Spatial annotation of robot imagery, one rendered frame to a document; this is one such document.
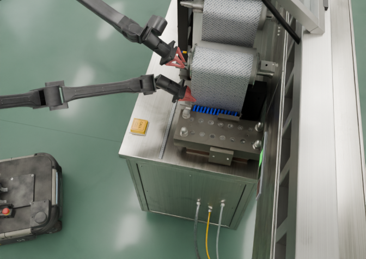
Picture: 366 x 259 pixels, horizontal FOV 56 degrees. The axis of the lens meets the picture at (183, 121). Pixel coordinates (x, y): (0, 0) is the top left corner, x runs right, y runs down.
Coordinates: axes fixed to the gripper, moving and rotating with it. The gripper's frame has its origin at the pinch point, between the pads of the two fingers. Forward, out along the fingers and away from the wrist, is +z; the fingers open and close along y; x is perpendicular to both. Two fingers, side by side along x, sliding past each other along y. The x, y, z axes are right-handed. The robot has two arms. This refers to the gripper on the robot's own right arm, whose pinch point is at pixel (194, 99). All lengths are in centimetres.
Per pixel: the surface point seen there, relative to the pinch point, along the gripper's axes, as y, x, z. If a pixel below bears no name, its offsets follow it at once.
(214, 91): 0.3, 11.7, 3.2
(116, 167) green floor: -6, -120, 6
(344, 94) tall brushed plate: 16, 59, 25
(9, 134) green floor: -15, -167, -71
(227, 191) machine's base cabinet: 25, -20, 39
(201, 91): 0.3, 7.6, -1.2
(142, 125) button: 9.8, -24.0, -12.7
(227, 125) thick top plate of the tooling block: 8.3, 5.8, 16.2
